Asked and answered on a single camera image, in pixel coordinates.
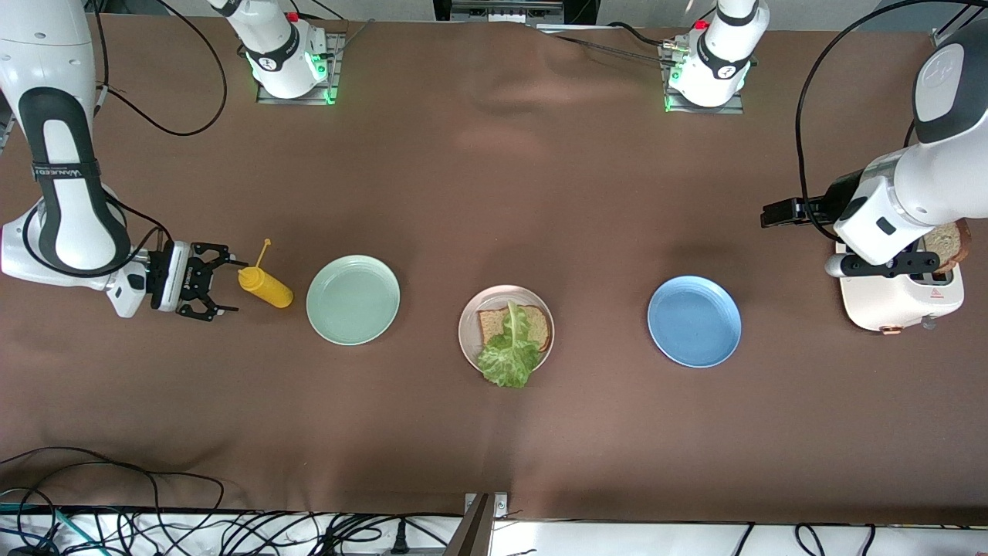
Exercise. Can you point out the black power plug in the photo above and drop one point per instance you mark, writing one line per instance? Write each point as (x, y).
(399, 539)

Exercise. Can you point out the aluminium frame rail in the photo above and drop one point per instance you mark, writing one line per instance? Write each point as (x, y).
(938, 35)

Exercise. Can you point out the beige plate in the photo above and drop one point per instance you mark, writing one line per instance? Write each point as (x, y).
(467, 324)

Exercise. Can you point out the blue plate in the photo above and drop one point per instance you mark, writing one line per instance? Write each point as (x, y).
(695, 322)

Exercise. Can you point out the white toaster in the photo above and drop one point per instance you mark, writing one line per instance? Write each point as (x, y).
(888, 305)

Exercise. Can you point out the grey metal bracket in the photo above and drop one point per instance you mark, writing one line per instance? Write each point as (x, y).
(478, 525)

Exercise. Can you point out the green lettuce leaf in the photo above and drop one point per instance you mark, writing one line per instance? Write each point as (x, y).
(509, 359)

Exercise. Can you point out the grey left arm base plate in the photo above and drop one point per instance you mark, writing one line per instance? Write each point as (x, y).
(737, 108)

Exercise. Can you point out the brown bread slice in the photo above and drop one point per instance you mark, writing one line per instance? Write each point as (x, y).
(490, 324)
(951, 243)

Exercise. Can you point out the black equipment box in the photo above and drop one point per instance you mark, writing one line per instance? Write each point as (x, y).
(579, 9)

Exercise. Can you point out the yellow squeeze bottle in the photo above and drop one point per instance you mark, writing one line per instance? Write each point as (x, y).
(266, 287)

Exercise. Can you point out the green plate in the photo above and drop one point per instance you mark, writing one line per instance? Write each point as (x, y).
(353, 301)

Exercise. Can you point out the brown table cloth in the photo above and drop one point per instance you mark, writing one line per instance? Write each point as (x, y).
(494, 193)

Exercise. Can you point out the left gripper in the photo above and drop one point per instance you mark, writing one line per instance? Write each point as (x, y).
(827, 202)

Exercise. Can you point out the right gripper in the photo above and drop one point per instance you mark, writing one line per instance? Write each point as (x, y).
(187, 279)

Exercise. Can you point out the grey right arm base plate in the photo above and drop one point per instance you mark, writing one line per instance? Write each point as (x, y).
(266, 96)

